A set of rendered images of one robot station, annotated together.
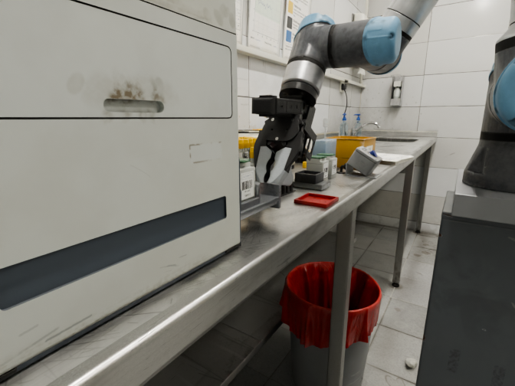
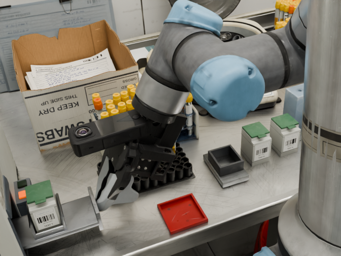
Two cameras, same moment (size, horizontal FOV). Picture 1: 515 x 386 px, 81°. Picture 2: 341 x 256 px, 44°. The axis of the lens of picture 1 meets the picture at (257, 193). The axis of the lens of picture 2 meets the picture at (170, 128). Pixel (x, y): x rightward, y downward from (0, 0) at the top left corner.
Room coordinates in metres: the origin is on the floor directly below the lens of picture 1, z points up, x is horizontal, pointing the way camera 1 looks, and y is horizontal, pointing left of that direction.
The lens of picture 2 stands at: (0.19, -0.42, 1.42)
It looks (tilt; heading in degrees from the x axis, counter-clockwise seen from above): 36 degrees down; 38
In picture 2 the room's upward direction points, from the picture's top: 4 degrees counter-clockwise
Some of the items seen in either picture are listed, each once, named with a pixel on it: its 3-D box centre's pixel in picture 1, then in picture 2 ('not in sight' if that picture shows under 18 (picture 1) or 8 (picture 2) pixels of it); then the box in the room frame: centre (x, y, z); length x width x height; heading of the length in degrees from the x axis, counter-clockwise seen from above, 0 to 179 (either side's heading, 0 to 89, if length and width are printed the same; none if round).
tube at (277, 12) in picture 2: not in sight; (276, 19); (1.33, 0.04, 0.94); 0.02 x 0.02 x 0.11
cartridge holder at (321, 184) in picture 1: (309, 179); (225, 162); (0.73, -0.13, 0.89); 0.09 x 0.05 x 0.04; 55
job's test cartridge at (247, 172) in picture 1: (234, 183); (44, 208); (0.44, 0.03, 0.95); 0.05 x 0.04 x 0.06; 56
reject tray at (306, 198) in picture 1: (316, 200); (181, 213); (0.59, -0.12, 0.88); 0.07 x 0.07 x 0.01; 56
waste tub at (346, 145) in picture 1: (349, 152); not in sight; (1.06, -0.32, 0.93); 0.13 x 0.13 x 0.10; 53
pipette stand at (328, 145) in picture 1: (324, 155); (308, 107); (0.94, -0.21, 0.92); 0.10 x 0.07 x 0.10; 148
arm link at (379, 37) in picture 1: (366, 45); (229, 73); (0.60, -0.20, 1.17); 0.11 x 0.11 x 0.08; 57
